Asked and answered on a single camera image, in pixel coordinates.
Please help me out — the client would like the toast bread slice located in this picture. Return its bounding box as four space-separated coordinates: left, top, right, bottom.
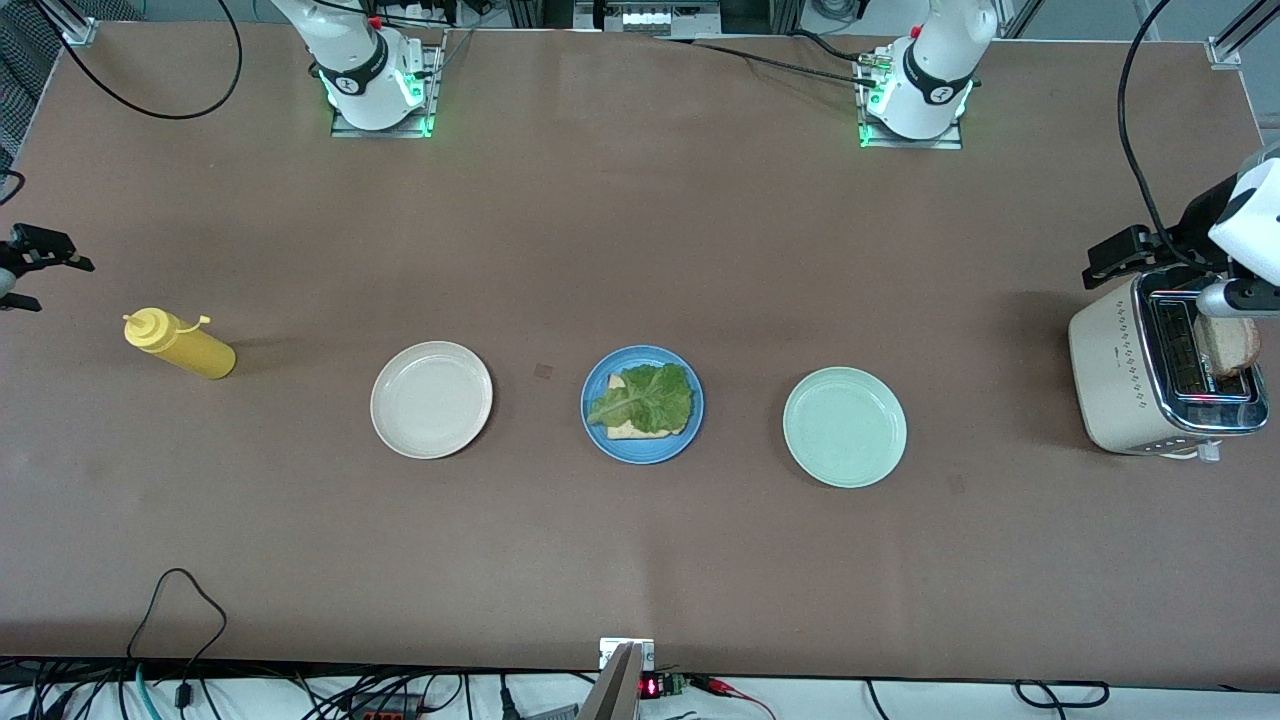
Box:
1196 315 1264 380
603 374 691 442

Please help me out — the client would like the yellow squeeze bottle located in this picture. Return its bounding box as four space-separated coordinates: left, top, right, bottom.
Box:
123 307 239 382

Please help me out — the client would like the green lettuce leaf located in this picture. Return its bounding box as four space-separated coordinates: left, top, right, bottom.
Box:
586 362 695 437

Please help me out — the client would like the pale green round plate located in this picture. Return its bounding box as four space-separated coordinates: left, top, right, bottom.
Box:
782 366 909 490

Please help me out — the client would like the beige round plate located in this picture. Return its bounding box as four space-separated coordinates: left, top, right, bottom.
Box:
370 341 494 461

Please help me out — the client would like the blue round plate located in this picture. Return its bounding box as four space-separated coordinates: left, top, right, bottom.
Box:
581 345 706 466

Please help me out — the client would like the cream steel toaster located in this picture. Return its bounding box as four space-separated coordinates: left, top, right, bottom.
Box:
1067 268 1272 463

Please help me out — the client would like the grey mesh chair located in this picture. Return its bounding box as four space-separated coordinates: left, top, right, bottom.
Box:
0 20 63 186

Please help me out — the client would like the grey electronics box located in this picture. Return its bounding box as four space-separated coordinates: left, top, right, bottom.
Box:
574 0 723 37

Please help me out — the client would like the red black clip lead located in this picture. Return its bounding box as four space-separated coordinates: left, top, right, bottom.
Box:
688 674 779 720

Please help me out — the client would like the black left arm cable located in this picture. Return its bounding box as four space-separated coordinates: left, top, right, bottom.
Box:
1117 0 1203 267

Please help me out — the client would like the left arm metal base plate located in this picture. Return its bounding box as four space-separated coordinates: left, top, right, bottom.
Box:
855 50 967 152

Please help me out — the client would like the thin black looped cable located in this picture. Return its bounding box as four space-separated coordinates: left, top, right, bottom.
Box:
125 567 230 706

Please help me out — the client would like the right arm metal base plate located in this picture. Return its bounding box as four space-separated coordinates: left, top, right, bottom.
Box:
330 30 447 140

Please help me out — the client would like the black base power cable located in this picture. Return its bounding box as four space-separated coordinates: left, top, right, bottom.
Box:
648 34 883 87

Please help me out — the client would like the black coiled cable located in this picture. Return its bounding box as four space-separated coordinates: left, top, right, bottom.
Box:
1014 679 1111 710

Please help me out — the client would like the white metal mount bracket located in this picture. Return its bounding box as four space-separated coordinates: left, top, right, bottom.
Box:
599 637 656 671

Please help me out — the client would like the aluminium profile post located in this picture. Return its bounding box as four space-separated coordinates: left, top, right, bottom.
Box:
577 643 644 720

